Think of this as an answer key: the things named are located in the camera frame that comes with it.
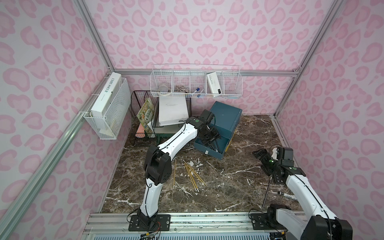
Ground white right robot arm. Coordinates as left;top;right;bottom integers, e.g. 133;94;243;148
252;147;353;240

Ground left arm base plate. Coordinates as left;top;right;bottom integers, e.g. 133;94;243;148
128;214;171;232

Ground green stool frame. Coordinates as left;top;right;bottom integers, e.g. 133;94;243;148
156;134;174;145

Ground yellow pencil bundle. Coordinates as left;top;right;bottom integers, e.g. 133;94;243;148
172;160;207;193

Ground white book box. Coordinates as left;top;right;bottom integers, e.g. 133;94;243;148
91;72;123;118

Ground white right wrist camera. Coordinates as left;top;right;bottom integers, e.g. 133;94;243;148
271;148;279;161

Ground black pencils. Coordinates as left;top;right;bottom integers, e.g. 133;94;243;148
212;140;221;154

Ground lone black pencil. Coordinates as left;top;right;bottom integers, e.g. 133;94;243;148
262;176;273;208

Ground colorful picture book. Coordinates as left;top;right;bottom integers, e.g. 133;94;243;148
137;98;155;135

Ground white paper stack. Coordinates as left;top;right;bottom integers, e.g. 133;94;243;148
159;97;189;126

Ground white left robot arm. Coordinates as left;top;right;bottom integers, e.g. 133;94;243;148
138;110;221;222

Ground teal drawer cabinet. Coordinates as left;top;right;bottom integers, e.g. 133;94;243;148
210;102;243;140

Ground teal drawer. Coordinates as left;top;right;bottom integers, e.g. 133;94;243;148
194;138;231;160

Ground black marker pen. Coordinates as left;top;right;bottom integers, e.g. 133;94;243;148
278;192;298;201

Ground white wire side basket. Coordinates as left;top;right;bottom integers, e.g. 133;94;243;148
84;78;131;140

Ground white small box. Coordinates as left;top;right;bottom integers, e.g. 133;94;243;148
207;72;222;97

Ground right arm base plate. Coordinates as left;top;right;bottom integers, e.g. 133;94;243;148
249;213;281;231

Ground white wire wall basket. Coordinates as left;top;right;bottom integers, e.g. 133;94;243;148
150;64;243;99

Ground black wire file rack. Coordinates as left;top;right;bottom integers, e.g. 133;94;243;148
130;89;193;147

